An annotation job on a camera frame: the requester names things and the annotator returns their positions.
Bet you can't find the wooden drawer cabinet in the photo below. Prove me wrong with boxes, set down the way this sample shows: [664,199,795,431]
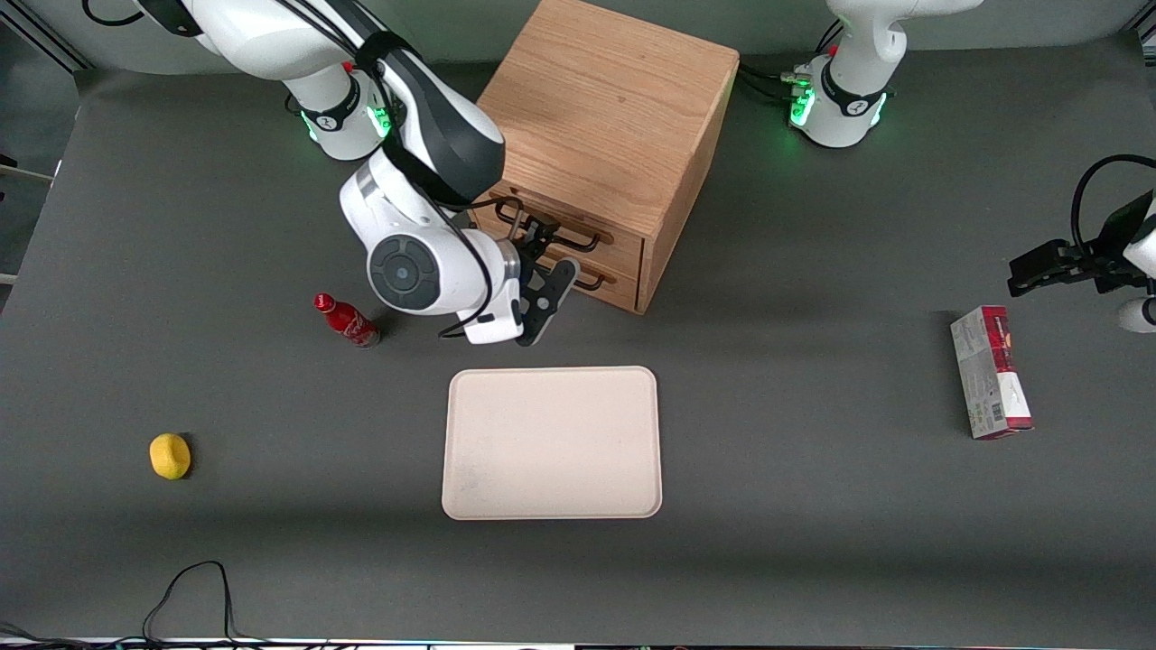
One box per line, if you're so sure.
[470,0,741,316]

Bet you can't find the red and grey carton box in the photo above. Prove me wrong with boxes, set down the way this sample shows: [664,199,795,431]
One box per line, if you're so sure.
[950,305,1034,441]

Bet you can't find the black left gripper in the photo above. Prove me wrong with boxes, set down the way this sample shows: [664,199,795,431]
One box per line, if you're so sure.
[1009,194,1152,298]

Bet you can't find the beige rectangular tray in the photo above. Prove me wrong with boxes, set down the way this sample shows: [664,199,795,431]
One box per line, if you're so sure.
[442,366,663,521]

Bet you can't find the black left arm base cables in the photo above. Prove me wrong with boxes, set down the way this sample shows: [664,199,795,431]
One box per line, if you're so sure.
[736,18,845,105]

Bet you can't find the black cable on table edge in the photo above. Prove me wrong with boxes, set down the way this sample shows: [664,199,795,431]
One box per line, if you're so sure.
[0,561,326,647]

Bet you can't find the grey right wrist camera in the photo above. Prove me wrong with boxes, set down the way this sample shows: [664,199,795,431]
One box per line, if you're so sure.
[516,257,580,348]

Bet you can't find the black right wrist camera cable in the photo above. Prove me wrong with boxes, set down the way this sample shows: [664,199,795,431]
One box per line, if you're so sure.
[271,0,496,340]

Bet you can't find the black left wrist cable loop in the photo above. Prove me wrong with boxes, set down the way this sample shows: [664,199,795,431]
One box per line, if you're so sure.
[1071,154,1156,265]

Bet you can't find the dark metal frame strut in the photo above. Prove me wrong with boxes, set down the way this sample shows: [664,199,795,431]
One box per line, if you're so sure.
[0,7,91,73]

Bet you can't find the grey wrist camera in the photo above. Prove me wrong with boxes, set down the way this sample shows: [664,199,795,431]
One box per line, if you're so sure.
[1116,296,1156,334]
[516,257,580,348]

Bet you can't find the wooden drawer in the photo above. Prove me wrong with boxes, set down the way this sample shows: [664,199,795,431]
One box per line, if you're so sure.
[553,246,642,314]
[471,183,646,278]

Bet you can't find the yellow lemon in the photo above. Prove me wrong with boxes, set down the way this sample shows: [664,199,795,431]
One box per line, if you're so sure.
[149,432,192,480]

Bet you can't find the red cola bottle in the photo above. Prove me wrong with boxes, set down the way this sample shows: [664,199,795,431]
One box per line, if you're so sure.
[313,292,381,349]

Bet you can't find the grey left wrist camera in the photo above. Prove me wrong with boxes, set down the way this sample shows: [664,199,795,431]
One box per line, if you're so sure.
[1116,296,1156,334]

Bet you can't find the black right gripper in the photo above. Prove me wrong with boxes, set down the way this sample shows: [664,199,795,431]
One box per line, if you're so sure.
[517,217,561,272]

